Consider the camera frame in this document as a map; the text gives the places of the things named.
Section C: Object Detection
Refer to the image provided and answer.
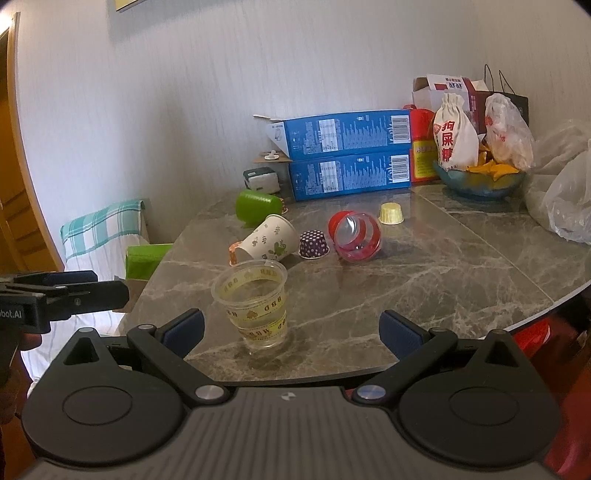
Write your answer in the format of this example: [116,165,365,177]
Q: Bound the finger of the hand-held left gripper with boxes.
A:
[45,281,130,320]
[0,271,99,296]

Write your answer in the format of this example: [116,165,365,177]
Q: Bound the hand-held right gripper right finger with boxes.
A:
[353,310,527,409]

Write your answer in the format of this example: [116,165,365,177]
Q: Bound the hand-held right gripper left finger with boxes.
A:
[55,309,228,409]

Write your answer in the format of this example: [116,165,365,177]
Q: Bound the red clear plastic cup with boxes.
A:
[328,209,383,264]

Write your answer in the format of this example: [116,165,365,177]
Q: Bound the leaf print paper cup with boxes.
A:
[229,215,300,267]

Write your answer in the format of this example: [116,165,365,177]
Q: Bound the green plastic cup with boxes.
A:
[235,189,288,229]

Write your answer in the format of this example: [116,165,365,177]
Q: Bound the clear plastic cup yellow print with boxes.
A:
[211,260,288,350]

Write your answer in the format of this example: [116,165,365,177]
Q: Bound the person's left hand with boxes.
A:
[0,333,43,423]

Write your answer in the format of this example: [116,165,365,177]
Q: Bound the brown cardboard box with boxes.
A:
[112,276,149,315]

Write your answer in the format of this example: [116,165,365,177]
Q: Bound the green box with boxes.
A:
[125,243,174,281]

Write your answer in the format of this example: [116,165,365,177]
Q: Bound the green plaid cloth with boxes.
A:
[60,199,147,260]

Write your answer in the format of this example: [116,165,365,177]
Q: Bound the yellow cupcake liner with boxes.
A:
[378,202,405,226]

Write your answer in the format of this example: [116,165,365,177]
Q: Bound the purple dotted cupcake liner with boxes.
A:
[298,230,330,260]

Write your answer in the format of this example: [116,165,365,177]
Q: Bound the red stool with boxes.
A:
[507,295,591,472]

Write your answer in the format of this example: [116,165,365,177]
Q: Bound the blue glass bowl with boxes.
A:
[432,159,528,200]

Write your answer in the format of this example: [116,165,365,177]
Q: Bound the blue cardboard box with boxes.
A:
[287,151,413,202]
[253,109,413,160]

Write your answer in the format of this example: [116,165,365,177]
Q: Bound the small white black box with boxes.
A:
[243,168,281,194]

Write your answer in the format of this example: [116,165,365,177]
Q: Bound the orange snack packets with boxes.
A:
[465,137,525,179]

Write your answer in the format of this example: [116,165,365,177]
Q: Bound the red canister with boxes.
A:
[405,104,438,184]

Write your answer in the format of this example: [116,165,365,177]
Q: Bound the clear crumpled plastic bag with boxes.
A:
[523,119,591,245]

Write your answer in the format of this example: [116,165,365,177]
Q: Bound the plastic bag with food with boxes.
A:
[484,92,535,172]

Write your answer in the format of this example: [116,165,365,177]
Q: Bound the white red carton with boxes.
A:
[412,74,491,136]

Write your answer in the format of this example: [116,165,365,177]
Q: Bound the black paper bag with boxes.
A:
[482,64,531,131]

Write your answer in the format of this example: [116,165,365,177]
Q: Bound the wooden door frame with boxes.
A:
[0,11,65,274]

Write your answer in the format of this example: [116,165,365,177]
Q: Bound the white drawstring cloth bag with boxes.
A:
[432,94,480,173]

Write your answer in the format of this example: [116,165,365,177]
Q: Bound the yellow picture frame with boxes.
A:
[114,0,168,13]

